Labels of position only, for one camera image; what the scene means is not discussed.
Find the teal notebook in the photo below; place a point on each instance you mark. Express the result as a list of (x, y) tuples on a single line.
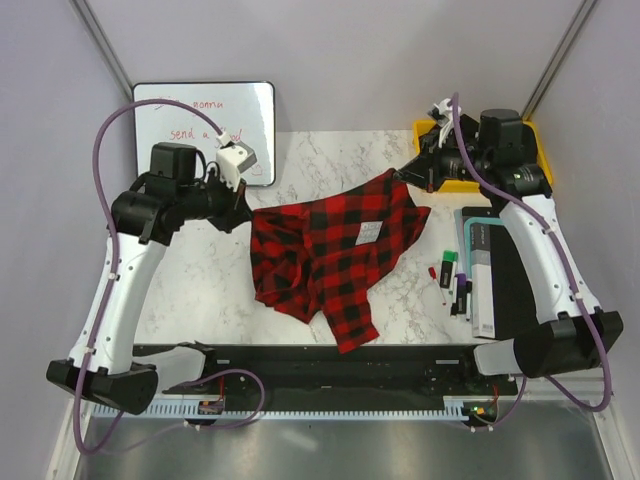
[(477, 238)]

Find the black folder stack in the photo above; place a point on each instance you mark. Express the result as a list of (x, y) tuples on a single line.
[(514, 304)]

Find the purple cap marker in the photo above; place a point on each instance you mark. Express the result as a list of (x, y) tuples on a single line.
[(461, 286)]

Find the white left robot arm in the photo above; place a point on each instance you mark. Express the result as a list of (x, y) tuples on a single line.
[(179, 186)]

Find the red black plaid shirt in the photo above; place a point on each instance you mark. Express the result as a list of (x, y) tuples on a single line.
[(323, 256)]

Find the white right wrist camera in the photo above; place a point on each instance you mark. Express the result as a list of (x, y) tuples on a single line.
[(447, 118)]

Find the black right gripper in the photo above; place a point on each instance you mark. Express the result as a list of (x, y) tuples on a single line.
[(427, 169)]

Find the yellow plastic bin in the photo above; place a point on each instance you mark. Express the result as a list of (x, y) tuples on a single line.
[(424, 126)]

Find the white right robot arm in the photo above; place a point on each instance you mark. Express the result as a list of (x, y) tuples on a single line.
[(499, 152)]

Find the white slotted cable duct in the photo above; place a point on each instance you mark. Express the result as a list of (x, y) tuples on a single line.
[(201, 410)]

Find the green cap marker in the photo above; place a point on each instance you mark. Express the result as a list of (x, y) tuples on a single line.
[(449, 259)]

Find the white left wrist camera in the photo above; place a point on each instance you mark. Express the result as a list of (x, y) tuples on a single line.
[(233, 160)]

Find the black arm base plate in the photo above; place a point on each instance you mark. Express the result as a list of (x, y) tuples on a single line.
[(377, 378)]

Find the white dry erase board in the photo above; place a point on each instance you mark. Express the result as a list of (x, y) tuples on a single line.
[(245, 110)]

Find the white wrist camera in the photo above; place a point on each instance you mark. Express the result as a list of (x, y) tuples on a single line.
[(447, 118), (233, 160)]

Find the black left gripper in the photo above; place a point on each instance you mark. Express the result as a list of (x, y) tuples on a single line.
[(233, 214)]

